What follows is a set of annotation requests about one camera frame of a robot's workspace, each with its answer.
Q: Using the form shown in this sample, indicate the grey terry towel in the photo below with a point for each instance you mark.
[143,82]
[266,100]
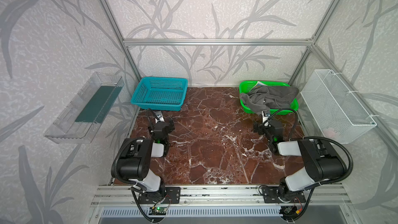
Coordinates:
[267,98]

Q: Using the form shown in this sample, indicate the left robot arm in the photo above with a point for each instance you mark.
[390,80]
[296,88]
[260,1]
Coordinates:
[132,162]

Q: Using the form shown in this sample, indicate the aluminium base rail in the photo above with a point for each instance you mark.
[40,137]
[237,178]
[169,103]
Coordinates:
[217,195]

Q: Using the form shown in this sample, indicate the left green circuit board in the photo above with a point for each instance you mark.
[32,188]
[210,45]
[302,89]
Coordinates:
[158,211]

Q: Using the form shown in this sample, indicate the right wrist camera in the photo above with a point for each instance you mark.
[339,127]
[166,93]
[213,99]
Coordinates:
[265,116]

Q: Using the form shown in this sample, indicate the clear acrylic wall shelf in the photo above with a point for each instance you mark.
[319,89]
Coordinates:
[82,118]

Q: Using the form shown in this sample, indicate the pink object in wire basket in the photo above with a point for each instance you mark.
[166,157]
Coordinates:
[330,133]

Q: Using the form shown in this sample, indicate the green plastic basket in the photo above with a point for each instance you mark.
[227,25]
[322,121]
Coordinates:
[246,86]

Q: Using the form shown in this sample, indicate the right circuit board with wires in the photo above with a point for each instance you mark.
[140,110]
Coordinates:
[291,212]

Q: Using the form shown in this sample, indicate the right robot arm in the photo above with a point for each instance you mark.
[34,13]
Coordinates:
[325,161]

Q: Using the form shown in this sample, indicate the white wire mesh basket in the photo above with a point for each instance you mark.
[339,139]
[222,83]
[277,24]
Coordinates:
[333,105]

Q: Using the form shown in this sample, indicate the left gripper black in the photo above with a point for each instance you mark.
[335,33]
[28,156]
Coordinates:
[157,127]

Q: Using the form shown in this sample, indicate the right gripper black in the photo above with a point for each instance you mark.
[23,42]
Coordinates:
[265,127]

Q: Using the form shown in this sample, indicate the teal plastic basket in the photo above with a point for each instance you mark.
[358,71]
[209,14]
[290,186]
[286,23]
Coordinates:
[160,93]

